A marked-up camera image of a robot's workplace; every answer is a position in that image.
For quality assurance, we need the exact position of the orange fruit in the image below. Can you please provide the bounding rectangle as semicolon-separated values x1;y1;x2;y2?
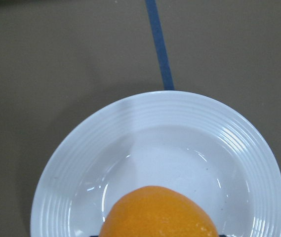
99;186;219;237

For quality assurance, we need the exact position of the white round plate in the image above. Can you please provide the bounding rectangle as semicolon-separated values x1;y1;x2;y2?
30;91;281;237

